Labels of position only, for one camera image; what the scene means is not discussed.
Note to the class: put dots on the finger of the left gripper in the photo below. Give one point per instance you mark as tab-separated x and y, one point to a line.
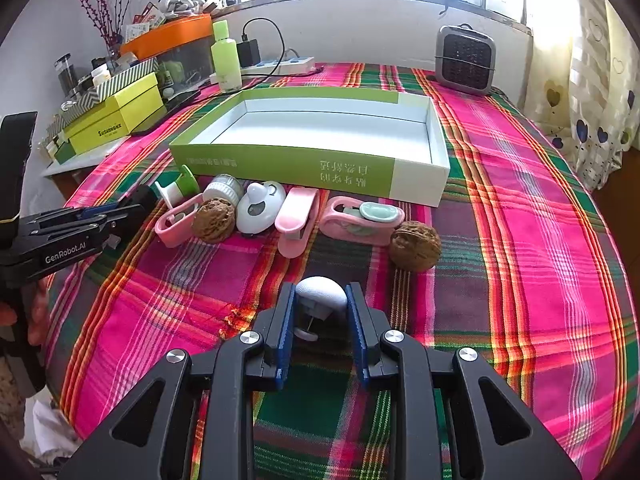
45	244
107	209

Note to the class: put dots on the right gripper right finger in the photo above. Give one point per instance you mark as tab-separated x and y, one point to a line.
366	327

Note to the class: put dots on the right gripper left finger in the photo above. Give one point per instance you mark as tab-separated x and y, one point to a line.
276	325

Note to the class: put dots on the small white hook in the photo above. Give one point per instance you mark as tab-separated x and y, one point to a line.
317	298

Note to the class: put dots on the walnut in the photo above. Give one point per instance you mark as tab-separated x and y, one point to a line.
214	221
415	246

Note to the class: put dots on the pink clip green insert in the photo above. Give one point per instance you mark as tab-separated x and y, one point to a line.
351	220

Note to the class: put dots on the pink clip plain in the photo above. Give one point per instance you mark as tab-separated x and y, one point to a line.
295	220

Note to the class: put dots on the white smiley mouse gadget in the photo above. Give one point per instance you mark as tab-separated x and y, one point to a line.
258	208

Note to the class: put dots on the pink clip small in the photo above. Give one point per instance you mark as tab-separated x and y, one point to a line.
174	227

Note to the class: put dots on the white round jar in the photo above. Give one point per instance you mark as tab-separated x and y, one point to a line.
225	187

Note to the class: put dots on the striped green white box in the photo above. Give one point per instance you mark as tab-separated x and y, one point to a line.
95	96

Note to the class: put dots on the dark glass jar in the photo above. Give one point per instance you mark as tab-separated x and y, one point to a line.
66	72

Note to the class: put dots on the yellow shoe box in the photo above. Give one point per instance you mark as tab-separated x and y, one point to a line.
115	117

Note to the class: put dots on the red berry branches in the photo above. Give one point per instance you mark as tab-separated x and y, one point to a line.
102	5

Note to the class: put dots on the black smartphone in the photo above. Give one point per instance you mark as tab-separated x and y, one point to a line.
166	111

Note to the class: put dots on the pink plaid bedspread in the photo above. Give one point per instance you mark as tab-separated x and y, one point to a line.
529	277

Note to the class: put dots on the orange lid box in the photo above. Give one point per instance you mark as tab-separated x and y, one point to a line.
169	36

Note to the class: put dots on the green white cardboard tray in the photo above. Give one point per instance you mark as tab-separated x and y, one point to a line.
365	141

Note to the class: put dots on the green lotion bottle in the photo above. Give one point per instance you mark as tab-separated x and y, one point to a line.
225	58

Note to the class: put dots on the black charger plug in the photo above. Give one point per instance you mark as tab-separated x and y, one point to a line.
248	52

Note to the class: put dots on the white power strip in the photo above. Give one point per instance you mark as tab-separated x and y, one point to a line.
290	67

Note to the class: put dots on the grey space heater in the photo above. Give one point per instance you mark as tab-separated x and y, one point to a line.
465	59

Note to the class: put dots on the heart pattern curtain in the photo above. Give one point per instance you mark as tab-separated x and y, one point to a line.
583	84

